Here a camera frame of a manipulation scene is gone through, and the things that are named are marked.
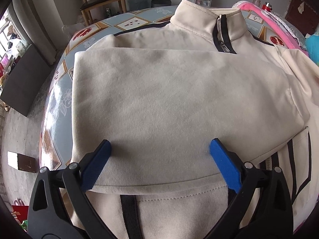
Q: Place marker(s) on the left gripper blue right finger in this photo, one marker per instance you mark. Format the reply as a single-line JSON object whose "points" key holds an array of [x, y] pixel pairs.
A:
{"points": [[262, 204]]}

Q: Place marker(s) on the dark red door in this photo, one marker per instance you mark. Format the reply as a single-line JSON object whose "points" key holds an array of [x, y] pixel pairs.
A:
{"points": [[302, 16]]}

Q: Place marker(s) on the dark grey cabinet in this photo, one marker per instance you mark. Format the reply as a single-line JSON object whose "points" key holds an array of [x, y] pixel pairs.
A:
{"points": [[25, 81]]}

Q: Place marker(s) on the beige zip-up jacket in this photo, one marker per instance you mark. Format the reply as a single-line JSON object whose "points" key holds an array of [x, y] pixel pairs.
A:
{"points": [[180, 198]]}

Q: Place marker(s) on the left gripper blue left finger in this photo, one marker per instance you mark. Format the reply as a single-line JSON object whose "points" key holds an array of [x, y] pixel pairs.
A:
{"points": [[47, 214]]}

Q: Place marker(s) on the grey curtain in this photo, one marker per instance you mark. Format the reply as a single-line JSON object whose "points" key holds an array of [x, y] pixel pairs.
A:
{"points": [[39, 24]]}

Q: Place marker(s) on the black bin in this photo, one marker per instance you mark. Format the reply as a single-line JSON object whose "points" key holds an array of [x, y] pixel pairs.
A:
{"points": [[160, 3]]}

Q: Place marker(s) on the blue pink pillow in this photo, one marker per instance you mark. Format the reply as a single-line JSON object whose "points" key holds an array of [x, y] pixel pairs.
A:
{"points": [[312, 46]]}

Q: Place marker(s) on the fruit-pattern blue bed sheet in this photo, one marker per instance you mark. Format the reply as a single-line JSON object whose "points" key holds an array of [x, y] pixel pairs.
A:
{"points": [[59, 99]]}

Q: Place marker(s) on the small brown white box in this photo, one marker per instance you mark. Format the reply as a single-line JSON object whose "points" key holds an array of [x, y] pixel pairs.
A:
{"points": [[22, 162]]}

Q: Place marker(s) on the pink floral quilt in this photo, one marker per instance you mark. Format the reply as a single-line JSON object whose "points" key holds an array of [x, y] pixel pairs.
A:
{"points": [[267, 27]]}

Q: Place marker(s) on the wooden chair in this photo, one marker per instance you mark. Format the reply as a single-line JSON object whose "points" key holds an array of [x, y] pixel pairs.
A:
{"points": [[87, 6]]}

